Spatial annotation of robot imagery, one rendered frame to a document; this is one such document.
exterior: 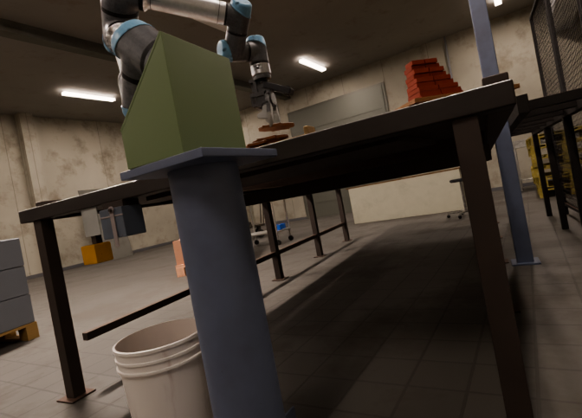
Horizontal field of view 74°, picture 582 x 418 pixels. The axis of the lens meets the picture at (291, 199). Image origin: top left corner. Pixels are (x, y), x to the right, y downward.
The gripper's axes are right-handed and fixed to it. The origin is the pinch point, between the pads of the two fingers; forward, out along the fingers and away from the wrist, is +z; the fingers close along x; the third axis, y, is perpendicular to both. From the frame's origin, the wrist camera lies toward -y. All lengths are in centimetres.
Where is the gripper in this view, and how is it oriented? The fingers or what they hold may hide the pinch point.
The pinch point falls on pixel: (276, 126)
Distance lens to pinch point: 151.2
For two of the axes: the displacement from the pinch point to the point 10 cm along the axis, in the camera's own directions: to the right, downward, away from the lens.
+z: 1.8, 9.8, 0.1
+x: -2.6, 0.6, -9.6
